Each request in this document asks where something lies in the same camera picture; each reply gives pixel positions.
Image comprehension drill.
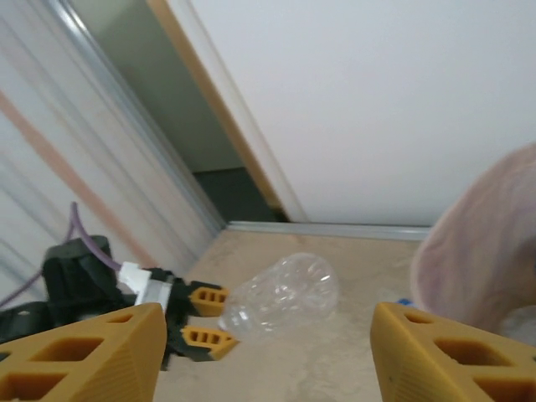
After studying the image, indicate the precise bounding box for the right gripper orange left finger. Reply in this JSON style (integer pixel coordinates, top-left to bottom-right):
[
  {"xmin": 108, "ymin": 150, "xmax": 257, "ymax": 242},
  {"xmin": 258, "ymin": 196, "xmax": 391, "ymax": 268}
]
[{"xmin": 0, "ymin": 301, "xmax": 167, "ymax": 402}]

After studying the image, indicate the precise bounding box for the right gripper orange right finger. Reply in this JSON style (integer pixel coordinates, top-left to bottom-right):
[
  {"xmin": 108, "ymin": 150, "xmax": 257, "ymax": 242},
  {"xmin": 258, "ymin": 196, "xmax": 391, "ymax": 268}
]
[{"xmin": 371, "ymin": 301, "xmax": 536, "ymax": 402}]

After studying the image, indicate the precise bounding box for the large clear bottle no label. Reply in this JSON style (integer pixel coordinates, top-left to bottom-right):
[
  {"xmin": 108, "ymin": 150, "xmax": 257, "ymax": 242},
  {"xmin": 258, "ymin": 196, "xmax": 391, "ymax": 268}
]
[{"xmin": 217, "ymin": 251, "xmax": 341, "ymax": 339}]

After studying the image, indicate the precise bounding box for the corrugated metal side panel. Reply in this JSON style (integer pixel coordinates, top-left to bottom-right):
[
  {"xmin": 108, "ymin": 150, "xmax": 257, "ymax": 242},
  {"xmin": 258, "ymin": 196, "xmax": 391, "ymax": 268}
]
[{"xmin": 0, "ymin": 0, "xmax": 227, "ymax": 302}]

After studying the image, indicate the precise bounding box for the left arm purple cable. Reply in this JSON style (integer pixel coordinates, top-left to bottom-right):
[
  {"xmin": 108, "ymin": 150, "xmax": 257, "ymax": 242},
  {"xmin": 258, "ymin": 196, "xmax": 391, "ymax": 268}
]
[{"xmin": 0, "ymin": 202, "xmax": 126, "ymax": 309}]

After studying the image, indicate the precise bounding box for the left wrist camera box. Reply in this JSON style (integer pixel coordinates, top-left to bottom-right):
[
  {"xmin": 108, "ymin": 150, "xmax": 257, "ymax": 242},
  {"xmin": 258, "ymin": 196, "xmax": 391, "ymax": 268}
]
[{"xmin": 119, "ymin": 261, "xmax": 173, "ymax": 311}]

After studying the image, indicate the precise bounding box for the aluminium table end rail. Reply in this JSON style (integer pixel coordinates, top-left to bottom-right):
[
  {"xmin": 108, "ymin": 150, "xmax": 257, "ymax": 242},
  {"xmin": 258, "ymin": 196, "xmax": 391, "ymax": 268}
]
[{"xmin": 225, "ymin": 220, "xmax": 432, "ymax": 242}]

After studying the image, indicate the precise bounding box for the white and tan door frame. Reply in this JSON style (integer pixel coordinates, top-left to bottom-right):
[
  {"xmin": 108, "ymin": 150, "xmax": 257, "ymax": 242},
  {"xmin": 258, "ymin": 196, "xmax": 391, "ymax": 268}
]
[{"xmin": 146, "ymin": 0, "xmax": 311, "ymax": 223}]

